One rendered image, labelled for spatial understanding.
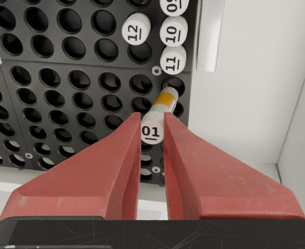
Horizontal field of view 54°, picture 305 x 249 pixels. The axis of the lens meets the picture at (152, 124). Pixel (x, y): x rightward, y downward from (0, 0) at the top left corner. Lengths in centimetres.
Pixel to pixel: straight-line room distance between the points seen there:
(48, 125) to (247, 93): 15
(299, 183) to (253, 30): 11
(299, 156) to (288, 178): 3
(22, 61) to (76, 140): 6
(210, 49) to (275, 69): 5
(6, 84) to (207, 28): 13
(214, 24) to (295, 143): 11
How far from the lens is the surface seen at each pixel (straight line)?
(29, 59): 19
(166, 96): 15
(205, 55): 21
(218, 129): 26
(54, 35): 17
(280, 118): 26
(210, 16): 20
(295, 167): 25
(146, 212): 48
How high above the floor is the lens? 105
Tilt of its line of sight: 53 degrees down
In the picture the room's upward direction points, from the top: 165 degrees counter-clockwise
